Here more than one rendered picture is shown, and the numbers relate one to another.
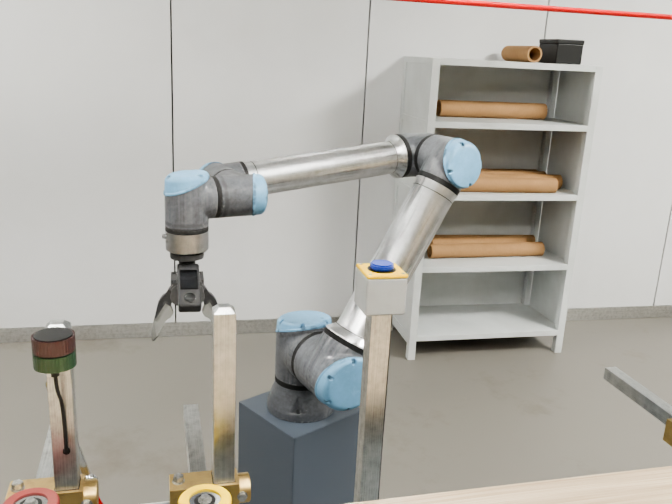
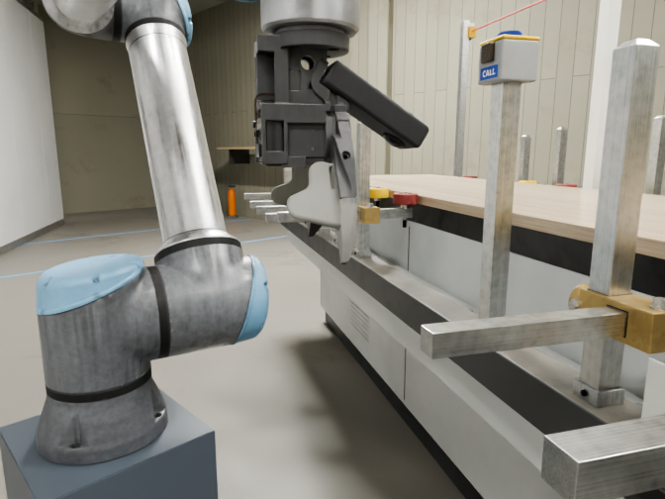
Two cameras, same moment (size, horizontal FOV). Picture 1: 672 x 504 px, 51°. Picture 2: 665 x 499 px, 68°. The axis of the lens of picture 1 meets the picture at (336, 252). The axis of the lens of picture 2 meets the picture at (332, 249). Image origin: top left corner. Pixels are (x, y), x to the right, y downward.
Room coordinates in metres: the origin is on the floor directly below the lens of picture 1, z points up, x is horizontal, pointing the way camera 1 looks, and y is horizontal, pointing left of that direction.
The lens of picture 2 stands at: (1.42, 0.80, 1.03)
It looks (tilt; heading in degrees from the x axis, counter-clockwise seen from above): 11 degrees down; 269
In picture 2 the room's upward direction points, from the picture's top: straight up
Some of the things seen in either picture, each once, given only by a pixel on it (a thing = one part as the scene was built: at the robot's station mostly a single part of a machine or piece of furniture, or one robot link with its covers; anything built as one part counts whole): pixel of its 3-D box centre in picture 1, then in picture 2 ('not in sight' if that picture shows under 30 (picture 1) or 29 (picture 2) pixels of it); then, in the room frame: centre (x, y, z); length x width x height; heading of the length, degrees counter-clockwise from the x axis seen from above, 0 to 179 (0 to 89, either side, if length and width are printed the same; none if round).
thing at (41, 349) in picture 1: (53, 342); not in sight; (0.94, 0.40, 1.14); 0.06 x 0.06 x 0.02
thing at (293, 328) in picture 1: (304, 345); (101, 316); (1.77, 0.07, 0.79); 0.17 x 0.15 x 0.18; 30
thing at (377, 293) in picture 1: (380, 290); (508, 63); (1.12, -0.08, 1.18); 0.07 x 0.07 x 0.08; 15
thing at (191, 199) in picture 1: (187, 201); not in sight; (1.44, 0.32, 1.25); 0.10 x 0.09 x 0.12; 120
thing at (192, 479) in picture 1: (209, 491); (620, 314); (1.04, 0.20, 0.83); 0.13 x 0.06 x 0.05; 105
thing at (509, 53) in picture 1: (520, 53); not in sight; (3.78, -0.90, 1.59); 0.30 x 0.08 x 0.08; 13
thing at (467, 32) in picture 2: not in sight; (464, 116); (0.57, -2.35, 1.25); 0.09 x 0.08 x 1.10; 105
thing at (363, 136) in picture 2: not in sight; (362, 197); (1.31, -0.79, 0.89); 0.03 x 0.03 x 0.48; 15
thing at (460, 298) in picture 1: (484, 208); not in sight; (3.75, -0.80, 0.77); 0.90 x 0.45 x 1.55; 103
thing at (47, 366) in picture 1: (54, 357); not in sight; (0.94, 0.40, 1.11); 0.06 x 0.06 x 0.02
